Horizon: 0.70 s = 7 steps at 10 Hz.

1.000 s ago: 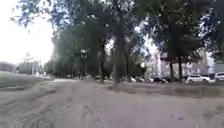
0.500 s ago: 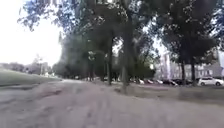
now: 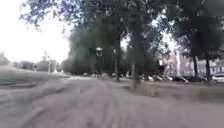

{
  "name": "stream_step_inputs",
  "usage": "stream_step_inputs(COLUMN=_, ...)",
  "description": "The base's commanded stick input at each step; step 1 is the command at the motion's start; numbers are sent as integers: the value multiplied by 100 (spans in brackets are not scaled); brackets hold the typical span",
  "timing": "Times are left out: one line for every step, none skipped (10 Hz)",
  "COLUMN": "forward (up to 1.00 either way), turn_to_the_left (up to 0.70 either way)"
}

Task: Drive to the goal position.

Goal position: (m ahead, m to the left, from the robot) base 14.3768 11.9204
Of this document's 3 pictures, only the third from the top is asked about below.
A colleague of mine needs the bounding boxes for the grass field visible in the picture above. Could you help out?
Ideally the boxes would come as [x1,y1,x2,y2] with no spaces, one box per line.
[0,65,71,88]

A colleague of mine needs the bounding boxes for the row of trees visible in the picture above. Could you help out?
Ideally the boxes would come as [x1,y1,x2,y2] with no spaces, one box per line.
[19,0,224,88]

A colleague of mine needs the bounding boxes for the pale building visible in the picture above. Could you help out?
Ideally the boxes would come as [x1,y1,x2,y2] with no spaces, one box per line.
[159,49,224,78]

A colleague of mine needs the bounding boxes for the row of parked cars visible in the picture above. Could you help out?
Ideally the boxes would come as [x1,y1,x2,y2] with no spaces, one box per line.
[111,72,224,84]

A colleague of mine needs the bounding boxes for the grey asphalt path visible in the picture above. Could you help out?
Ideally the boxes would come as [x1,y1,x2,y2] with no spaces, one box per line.
[0,75,224,128]

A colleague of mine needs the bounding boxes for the bare earth strip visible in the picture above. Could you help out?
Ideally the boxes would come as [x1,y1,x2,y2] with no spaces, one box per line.
[113,79,224,103]

